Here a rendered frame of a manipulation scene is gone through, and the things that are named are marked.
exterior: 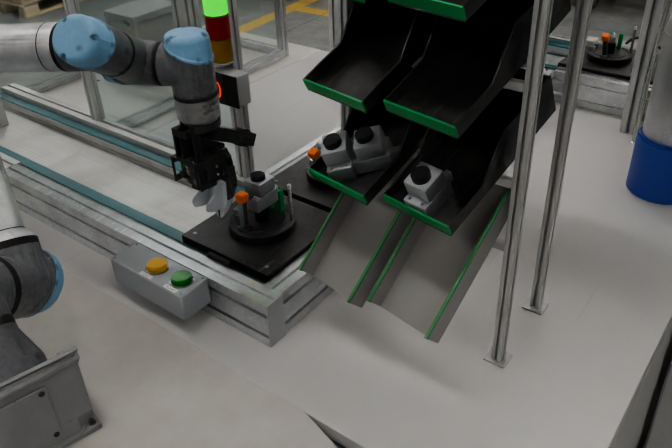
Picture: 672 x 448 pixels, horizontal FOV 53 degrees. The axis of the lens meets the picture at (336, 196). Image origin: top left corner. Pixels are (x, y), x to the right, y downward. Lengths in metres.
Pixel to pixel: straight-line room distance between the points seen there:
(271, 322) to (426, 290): 0.30
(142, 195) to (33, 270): 0.50
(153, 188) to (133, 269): 0.39
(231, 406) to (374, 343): 0.29
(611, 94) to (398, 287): 1.24
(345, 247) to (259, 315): 0.20
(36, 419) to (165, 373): 0.24
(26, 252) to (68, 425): 0.31
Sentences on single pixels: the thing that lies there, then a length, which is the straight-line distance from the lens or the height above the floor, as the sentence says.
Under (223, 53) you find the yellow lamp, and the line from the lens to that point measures 1.47.
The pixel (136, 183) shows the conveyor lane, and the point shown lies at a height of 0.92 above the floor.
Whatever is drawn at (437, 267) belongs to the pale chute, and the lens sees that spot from 1.15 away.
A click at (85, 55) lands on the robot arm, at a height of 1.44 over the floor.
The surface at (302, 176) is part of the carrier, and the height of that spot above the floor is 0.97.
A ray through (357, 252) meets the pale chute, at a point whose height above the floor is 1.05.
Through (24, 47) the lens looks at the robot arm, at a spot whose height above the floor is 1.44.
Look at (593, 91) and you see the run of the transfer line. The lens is 2.25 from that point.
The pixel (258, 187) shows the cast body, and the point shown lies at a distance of 1.35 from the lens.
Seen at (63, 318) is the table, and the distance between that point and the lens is 1.49.
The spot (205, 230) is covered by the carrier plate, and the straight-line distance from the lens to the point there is 1.45.
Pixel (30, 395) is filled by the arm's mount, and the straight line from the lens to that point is 1.15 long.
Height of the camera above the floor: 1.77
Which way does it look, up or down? 32 degrees down
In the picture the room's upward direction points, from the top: 2 degrees counter-clockwise
